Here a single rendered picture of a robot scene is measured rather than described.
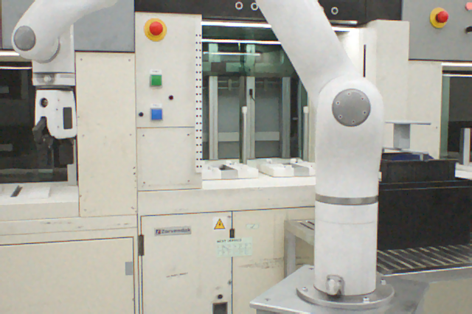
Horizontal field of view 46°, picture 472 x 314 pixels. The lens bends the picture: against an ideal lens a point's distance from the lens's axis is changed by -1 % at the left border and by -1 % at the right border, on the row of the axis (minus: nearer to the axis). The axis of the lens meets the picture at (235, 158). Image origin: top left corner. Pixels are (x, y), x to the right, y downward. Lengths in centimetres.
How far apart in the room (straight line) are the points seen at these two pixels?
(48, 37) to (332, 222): 63
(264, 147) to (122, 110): 119
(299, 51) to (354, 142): 20
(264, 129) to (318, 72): 162
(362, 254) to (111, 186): 86
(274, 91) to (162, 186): 117
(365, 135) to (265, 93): 175
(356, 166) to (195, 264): 86
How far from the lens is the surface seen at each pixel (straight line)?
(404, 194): 147
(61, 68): 118
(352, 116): 96
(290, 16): 105
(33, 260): 171
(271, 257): 182
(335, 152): 101
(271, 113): 271
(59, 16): 110
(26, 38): 112
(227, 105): 264
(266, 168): 206
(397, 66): 190
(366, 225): 106
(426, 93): 202
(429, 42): 202
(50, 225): 169
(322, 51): 107
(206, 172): 191
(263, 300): 108
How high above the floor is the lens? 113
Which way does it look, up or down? 6 degrees down
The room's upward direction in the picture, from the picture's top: straight up
